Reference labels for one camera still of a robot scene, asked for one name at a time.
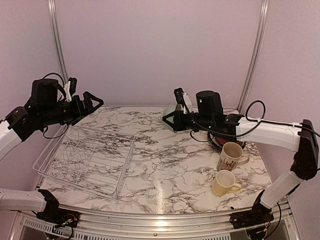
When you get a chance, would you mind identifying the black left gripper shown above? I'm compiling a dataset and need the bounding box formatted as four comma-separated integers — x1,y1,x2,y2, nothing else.
38,90,103,127

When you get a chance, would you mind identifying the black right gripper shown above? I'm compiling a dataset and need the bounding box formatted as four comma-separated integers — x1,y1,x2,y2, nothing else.
162,109,214,132

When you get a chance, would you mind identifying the pale green butterfly cup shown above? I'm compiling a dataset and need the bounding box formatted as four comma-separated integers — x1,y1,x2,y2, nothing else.
160,104,177,133

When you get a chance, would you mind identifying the pale green floral plate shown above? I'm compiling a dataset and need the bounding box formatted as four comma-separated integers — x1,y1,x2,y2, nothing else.
207,132,223,150

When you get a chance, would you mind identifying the red floral plate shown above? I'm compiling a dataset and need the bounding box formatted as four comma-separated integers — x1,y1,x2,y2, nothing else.
214,137,246,148

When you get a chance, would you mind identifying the floral tall mug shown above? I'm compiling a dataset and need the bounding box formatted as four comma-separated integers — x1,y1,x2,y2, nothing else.
216,142,250,171

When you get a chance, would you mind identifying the yellow mug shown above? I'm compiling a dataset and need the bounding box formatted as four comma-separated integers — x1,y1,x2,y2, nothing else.
211,169,242,197

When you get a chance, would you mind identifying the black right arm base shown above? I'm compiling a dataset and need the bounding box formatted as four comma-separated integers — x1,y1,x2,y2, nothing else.
229,204,275,229

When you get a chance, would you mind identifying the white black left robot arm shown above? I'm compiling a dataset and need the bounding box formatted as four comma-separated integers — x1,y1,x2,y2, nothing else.
0,78,104,223

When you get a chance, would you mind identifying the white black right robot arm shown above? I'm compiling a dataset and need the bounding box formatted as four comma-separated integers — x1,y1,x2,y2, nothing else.
161,88,320,224

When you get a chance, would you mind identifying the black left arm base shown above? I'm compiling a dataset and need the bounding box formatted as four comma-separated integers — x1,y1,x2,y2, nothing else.
36,208,80,228

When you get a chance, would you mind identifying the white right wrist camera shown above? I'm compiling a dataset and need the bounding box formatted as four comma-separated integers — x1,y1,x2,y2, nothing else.
173,87,192,114

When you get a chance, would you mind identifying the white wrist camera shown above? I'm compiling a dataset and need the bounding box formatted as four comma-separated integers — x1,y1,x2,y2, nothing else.
63,77,78,102
173,87,192,114

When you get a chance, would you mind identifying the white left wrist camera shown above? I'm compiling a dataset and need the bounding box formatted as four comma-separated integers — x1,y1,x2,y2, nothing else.
63,77,78,102

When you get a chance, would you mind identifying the white wire dish rack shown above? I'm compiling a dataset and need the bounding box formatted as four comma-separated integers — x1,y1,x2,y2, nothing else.
32,125,135,200

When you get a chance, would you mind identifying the aluminium left corner post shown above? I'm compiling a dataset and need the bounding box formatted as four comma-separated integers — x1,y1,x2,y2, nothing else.
48,0,68,81

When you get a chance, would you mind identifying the aluminium corner post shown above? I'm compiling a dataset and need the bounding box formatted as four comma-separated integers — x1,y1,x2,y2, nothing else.
48,0,68,81
236,0,270,112

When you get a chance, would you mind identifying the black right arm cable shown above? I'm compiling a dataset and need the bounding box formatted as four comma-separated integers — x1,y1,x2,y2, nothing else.
181,99,320,227

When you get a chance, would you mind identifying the aluminium right corner post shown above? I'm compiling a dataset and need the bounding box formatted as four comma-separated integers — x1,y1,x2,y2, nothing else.
236,0,270,112

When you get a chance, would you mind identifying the aluminium front rail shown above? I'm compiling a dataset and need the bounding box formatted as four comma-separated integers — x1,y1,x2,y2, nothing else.
14,199,301,240

